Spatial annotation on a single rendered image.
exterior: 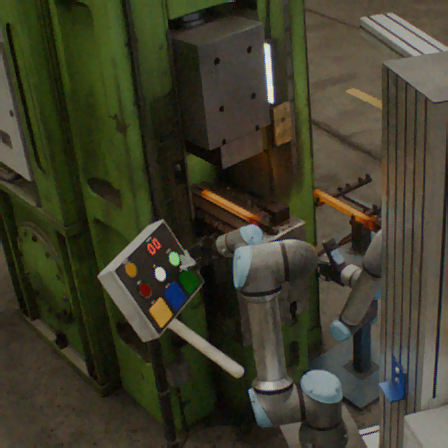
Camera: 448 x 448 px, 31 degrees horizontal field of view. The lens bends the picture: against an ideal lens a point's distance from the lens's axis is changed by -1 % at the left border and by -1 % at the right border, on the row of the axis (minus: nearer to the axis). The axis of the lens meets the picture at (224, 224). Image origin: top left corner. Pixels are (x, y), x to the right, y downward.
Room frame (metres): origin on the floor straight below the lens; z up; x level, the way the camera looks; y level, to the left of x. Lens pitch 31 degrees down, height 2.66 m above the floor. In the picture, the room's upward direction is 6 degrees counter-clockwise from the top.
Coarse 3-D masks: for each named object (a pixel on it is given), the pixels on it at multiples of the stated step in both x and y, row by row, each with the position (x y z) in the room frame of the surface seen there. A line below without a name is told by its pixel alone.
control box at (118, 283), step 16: (160, 224) 2.50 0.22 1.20; (144, 240) 2.40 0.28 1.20; (160, 240) 2.45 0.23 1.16; (176, 240) 2.50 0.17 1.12; (128, 256) 2.31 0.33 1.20; (144, 256) 2.35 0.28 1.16; (160, 256) 2.40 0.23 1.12; (112, 272) 2.23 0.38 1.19; (144, 272) 2.31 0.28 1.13; (176, 272) 2.40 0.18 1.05; (112, 288) 2.23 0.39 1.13; (128, 288) 2.22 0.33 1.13; (160, 288) 2.30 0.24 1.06; (128, 304) 2.21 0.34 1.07; (144, 304) 2.22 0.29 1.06; (128, 320) 2.22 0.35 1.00; (144, 320) 2.18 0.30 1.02; (144, 336) 2.19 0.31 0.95
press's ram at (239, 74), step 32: (192, 32) 2.84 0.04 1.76; (224, 32) 2.80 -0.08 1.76; (256, 32) 2.84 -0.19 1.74; (192, 64) 2.73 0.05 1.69; (224, 64) 2.75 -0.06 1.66; (256, 64) 2.84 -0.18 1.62; (192, 96) 2.75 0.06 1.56; (224, 96) 2.75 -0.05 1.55; (256, 96) 2.83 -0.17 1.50; (192, 128) 2.77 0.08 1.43; (224, 128) 2.74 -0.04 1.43; (256, 128) 2.84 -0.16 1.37
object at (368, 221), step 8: (320, 192) 3.00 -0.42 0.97; (328, 200) 2.93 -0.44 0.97; (336, 200) 2.92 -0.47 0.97; (336, 208) 2.89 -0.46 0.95; (344, 208) 2.85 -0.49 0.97; (352, 208) 2.84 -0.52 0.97; (360, 216) 2.77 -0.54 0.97; (368, 216) 2.76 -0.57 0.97; (368, 224) 2.73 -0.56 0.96; (376, 224) 2.69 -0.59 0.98; (376, 232) 2.69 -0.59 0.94
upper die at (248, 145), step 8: (248, 136) 2.80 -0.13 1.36; (256, 136) 2.82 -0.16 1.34; (192, 144) 2.87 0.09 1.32; (224, 144) 2.74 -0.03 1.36; (232, 144) 2.75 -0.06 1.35; (240, 144) 2.78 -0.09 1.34; (248, 144) 2.80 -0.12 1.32; (256, 144) 2.82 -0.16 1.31; (192, 152) 2.87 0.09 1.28; (200, 152) 2.83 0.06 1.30; (208, 152) 2.79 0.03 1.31; (216, 152) 2.74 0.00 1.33; (224, 152) 2.73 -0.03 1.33; (232, 152) 2.75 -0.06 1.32; (240, 152) 2.77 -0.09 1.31; (248, 152) 2.80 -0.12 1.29; (256, 152) 2.82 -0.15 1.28; (208, 160) 2.79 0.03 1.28; (216, 160) 2.75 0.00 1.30; (224, 160) 2.73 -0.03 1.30; (232, 160) 2.75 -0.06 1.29; (240, 160) 2.77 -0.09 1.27; (224, 168) 2.72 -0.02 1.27
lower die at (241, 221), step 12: (192, 192) 3.08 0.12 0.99; (216, 192) 3.06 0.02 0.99; (204, 204) 2.97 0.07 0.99; (216, 204) 2.94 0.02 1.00; (240, 204) 2.93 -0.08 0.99; (216, 216) 2.86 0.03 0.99; (228, 216) 2.85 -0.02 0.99; (240, 216) 2.82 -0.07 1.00; (264, 216) 2.83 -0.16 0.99; (228, 228) 2.78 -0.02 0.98
